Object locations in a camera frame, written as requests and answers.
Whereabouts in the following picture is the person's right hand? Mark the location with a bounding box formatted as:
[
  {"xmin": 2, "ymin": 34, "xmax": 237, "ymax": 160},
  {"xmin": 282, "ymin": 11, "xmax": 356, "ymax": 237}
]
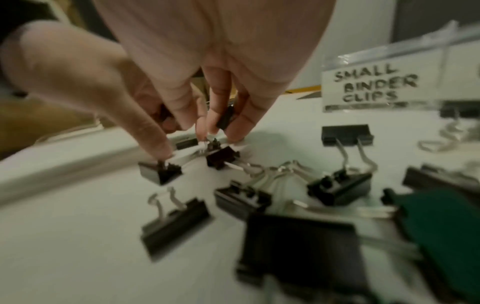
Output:
[{"xmin": 0, "ymin": 0, "xmax": 337, "ymax": 159}]

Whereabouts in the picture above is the small black binder clip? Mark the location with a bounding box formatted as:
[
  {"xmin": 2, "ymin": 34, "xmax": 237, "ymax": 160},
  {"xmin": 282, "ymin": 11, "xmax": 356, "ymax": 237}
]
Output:
[
  {"xmin": 417, "ymin": 101, "xmax": 480, "ymax": 153},
  {"xmin": 215, "ymin": 105, "xmax": 238, "ymax": 131}
]

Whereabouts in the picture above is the yellow tape strip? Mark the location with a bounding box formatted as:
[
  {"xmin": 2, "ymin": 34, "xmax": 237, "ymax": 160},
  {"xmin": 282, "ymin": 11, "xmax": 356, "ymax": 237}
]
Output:
[{"xmin": 284, "ymin": 84, "xmax": 323, "ymax": 95}]

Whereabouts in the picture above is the clear labelled plastic container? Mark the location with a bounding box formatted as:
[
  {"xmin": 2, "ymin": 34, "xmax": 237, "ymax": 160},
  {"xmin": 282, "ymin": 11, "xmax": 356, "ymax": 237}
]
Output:
[{"xmin": 320, "ymin": 19, "xmax": 480, "ymax": 153}]

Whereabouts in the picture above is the brown wooden furniture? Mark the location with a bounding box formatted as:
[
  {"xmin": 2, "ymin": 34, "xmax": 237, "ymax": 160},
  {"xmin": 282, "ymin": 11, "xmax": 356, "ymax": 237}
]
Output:
[{"xmin": 0, "ymin": 96, "xmax": 113, "ymax": 161}]

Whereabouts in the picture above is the pile of black binder clips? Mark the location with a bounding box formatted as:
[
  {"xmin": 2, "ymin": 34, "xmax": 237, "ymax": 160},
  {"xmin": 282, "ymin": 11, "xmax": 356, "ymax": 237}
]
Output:
[{"xmin": 137, "ymin": 124, "xmax": 480, "ymax": 304}]

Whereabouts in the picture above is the green binder clip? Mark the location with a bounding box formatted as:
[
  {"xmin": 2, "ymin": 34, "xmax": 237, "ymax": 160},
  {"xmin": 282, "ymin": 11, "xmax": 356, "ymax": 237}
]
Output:
[{"xmin": 380, "ymin": 187, "xmax": 480, "ymax": 304}]

